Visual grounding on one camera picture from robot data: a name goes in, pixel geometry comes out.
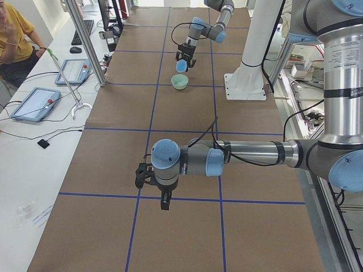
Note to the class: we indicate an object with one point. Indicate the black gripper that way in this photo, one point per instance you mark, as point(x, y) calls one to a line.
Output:
point(165, 187)
point(187, 50)

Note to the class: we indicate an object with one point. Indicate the light blue plastic cup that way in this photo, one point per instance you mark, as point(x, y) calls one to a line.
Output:
point(181, 66)

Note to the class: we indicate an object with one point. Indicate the pale green bowl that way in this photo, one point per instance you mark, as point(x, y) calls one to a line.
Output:
point(179, 81)

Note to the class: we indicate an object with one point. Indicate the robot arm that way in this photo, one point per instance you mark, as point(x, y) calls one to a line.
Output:
point(197, 28)
point(335, 156)

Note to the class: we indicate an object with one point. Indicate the blue teach pendant far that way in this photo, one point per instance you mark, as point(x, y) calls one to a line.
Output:
point(76, 70)

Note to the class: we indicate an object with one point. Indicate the blue teach pendant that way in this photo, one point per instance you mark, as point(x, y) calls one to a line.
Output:
point(36, 105)
point(76, 70)

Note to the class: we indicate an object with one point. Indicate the black computer mouse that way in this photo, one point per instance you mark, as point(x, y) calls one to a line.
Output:
point(75, 50)

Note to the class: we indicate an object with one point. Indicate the reacher grabber stick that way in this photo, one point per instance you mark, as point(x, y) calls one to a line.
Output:
point(61, 80)

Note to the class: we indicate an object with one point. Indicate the small black square pad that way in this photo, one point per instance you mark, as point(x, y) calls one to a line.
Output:
point(43, 143)

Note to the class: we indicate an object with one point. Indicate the blue teach pendant near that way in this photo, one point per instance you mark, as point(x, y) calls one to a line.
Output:
point(36, 105)

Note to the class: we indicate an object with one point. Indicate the person in yellow shirt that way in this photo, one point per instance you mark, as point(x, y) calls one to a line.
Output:
point(21, 46)

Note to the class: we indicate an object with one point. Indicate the white pedestal column base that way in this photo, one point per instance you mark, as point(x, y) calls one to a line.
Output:
point(247, 83)

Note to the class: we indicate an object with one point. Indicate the aluminium frame post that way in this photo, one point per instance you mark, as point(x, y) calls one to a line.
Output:
point(80, 27)

